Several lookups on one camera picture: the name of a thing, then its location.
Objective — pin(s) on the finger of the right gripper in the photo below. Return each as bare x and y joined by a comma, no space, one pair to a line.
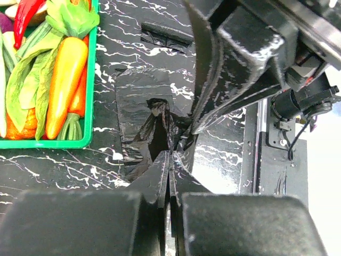
208,58
237,78

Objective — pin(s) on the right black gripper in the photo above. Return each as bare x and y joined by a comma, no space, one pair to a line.
249,23

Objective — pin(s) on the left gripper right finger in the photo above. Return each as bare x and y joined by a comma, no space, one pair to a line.
191,211

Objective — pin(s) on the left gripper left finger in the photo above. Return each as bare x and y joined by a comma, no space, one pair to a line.
141,221

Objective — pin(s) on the black trash bag roll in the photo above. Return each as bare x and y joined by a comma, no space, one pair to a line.
153,102

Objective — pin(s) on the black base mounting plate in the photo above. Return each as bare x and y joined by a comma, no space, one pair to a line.
266,170

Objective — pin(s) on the green plastic basket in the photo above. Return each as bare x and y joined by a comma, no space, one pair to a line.
88,93

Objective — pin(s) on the small orange carrot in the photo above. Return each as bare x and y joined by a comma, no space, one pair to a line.
71,129

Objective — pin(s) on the large orange carrot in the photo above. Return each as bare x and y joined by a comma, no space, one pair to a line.
69,64

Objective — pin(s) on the green leafy vegetable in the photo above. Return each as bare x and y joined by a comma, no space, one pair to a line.
34,80

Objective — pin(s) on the yellow white napa cabbage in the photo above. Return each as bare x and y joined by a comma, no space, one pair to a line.
3,104

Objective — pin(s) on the red chili pepper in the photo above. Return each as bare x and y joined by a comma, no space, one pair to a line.
29,13

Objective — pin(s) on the green long beans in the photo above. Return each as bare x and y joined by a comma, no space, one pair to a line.
12,56

